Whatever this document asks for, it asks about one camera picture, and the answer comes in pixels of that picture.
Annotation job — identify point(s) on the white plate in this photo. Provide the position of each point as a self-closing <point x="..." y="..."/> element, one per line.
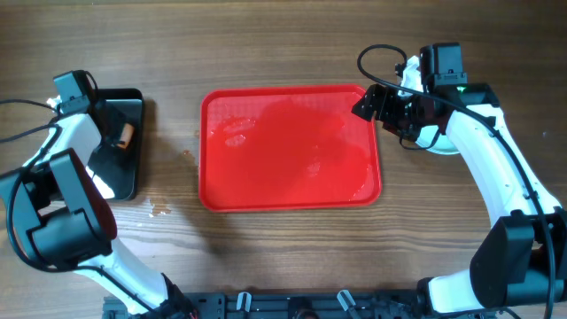
<point x="433" y="141"/>

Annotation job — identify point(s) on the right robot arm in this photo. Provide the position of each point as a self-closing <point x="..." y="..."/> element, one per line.
<point x="522" y="260"/>

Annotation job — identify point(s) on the red plastic tray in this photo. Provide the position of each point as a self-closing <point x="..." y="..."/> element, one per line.
<point x="282" y="148"/>

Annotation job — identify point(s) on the green and yellow sponge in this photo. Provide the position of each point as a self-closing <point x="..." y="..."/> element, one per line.
<point x="125" y="136"/>

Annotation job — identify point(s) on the black rectangular water tub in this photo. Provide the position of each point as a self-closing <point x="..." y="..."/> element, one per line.
<point x="114" y="170"/>

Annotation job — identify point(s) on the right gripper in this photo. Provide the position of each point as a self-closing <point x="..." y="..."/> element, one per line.
<point x="382" y="109"/>

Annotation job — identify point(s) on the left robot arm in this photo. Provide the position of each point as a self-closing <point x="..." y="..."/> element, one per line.
<point x="57" y="217"/>

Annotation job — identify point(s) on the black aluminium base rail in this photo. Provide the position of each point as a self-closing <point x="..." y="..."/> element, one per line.
<point x="379" y="304"/>

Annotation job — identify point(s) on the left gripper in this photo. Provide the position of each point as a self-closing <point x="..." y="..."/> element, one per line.
<point x="112" y="122"/>

